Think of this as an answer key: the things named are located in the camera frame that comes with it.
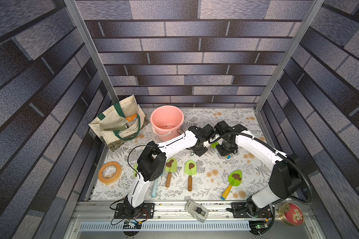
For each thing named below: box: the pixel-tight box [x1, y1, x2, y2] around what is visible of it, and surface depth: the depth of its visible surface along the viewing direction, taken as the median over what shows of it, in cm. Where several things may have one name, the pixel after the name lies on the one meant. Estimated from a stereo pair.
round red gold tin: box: [278, 202, 305, 227], surface depth 71 cm
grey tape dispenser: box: [184, 200, 209, 224], surface depth 72 cm
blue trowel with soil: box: [151, 180, 159, 198], surface depth 81 cm
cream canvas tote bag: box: [88, 94, 150, 152], surface depth 96 cm
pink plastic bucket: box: [150, 105, 185, 142], surface depth 97 cm
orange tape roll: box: [98, 161, 123, 184], surface depth 87 cm
